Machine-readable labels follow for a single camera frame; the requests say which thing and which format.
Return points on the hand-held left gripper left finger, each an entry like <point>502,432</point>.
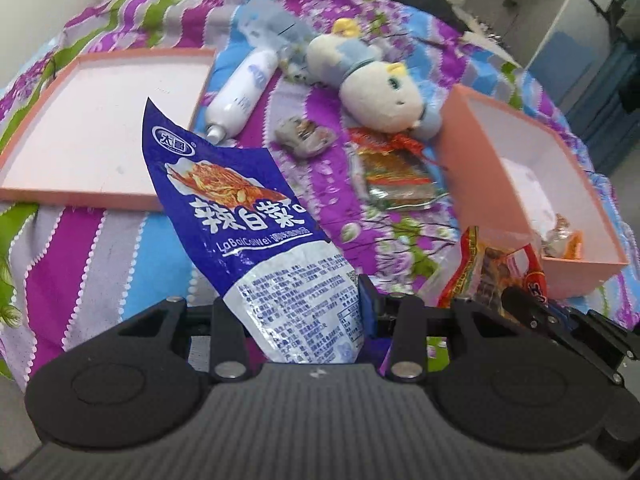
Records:
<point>227,332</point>

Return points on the pale blue plastic bag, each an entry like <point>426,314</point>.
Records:
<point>265,20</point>

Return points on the shallow pink box lid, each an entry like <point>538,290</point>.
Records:
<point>105,125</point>

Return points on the blue chair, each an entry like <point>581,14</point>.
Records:
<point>557,60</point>

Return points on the deep pink cardboard box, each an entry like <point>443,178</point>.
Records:
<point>505,125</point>

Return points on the white and blue plush toy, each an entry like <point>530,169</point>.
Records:
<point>375,90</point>

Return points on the white spray bottle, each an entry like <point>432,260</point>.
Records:
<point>245,95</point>

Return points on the clear red snack packet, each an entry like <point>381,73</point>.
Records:
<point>480,270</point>

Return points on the small brown snack packet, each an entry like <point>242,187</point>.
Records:
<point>305,136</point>

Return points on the blue snack packet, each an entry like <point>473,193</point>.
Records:
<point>240,220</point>

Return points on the purple floral striped quilt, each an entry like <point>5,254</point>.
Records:
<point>100,260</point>

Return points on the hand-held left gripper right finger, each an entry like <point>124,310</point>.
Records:
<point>367,307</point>

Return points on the blue hanging garment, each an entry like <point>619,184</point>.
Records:
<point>610,110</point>

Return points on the green and red snack packet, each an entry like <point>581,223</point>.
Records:
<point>395,175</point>

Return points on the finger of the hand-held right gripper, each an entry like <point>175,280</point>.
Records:
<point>595,340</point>
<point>527,310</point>

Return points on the orange snack packet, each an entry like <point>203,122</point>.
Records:
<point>567,245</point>

